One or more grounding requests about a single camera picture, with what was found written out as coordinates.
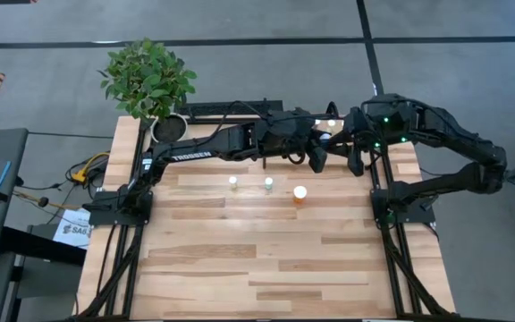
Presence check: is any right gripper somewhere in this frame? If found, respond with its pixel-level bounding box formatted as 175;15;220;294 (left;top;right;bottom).
328;106;375;177

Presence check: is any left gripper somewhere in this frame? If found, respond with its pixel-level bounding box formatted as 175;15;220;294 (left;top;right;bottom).
257;109;331;174

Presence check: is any wide orange medicine bottle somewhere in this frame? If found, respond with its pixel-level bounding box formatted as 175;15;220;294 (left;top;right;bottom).
292;185;308;206

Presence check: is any green plant in white pot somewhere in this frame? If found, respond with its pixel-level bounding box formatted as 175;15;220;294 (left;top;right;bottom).
97;37;198;144

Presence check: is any white printed paper sign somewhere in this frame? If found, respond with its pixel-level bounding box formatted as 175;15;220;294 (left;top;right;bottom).
53;208;93;250

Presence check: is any black side table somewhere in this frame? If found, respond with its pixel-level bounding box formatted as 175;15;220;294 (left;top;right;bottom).
0;225;88;267

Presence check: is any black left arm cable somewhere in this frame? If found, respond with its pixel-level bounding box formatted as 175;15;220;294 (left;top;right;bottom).
203;100;308;165

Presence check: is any black aluminium table frame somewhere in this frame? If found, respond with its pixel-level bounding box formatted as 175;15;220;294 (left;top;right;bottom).
74;114;460;321

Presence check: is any yellow cable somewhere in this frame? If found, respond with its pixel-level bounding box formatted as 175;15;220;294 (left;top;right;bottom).
70;151;111;183

